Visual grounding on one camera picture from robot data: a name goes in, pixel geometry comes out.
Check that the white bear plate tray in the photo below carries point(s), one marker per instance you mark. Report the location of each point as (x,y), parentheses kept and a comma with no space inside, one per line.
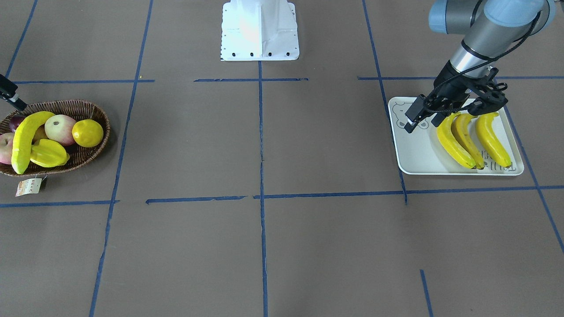
(420,153)

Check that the brown wicker basket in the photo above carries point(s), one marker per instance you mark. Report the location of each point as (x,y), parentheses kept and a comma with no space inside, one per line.
(79,156)

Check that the yellow banana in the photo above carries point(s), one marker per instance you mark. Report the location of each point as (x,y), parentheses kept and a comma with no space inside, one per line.
(22,140)
(452,146)

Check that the yellow lemon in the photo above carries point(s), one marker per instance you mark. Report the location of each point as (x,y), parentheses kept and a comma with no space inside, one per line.
(87,133)

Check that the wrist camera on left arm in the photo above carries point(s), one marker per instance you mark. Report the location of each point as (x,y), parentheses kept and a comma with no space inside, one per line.
(416,113)

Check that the yellow banana moved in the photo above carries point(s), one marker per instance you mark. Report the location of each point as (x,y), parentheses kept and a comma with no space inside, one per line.
(490,142)
(461,132)

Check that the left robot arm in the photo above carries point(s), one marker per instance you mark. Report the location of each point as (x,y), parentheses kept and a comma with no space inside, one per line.
(491,28)

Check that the dark purple fruit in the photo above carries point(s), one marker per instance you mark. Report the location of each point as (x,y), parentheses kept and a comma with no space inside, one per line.
(15,122)

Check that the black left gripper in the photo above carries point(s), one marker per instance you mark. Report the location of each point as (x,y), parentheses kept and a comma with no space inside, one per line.
(450,86)

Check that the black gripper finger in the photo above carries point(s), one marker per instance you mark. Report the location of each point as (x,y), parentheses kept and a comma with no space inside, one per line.
(8,93)

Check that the basket paper tag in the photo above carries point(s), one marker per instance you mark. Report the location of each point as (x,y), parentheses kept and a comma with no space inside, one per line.
(29,186)

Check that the pink apple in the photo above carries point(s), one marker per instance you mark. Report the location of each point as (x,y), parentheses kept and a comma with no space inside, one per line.
(6,147)

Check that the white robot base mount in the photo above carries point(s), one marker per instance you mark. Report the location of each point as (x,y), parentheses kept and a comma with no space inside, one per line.
(259,30)

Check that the yellow starfruit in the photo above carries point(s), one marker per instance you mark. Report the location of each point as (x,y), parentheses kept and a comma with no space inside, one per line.
(48,153)

